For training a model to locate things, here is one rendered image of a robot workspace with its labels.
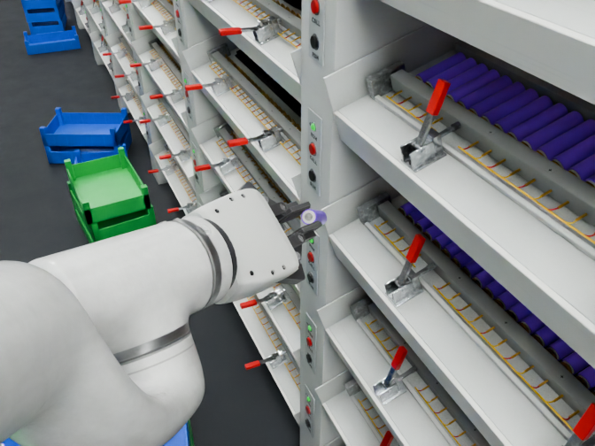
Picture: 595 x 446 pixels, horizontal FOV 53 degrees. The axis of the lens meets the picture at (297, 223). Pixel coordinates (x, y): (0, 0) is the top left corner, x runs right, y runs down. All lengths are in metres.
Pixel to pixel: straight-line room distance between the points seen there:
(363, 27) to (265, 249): 0.31
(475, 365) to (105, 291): 0.42
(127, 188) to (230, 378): 0.79
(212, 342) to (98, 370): 1.34
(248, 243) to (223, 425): 0.99
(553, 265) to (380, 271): 0.31
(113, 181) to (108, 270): 1.68
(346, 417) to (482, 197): 0.62
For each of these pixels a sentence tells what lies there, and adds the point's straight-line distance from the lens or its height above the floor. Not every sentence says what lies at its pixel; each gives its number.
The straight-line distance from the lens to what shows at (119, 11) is 2.63.
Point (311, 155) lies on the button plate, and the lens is 0.84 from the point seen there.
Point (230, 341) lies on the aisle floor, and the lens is 1.69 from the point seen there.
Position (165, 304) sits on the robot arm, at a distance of 0.47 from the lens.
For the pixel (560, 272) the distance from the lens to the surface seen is 0.53.
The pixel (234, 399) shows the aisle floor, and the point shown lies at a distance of 1.56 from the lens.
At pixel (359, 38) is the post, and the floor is 0.99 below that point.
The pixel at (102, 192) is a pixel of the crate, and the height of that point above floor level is 0.16.
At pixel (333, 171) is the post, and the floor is 0.82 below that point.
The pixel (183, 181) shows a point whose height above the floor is 0.16.
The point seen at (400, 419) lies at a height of 0.52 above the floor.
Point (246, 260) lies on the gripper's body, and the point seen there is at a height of 0.88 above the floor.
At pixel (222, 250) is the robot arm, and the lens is 0.51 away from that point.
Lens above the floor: 1.23
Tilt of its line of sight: 36 degrees down
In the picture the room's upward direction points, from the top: straight up
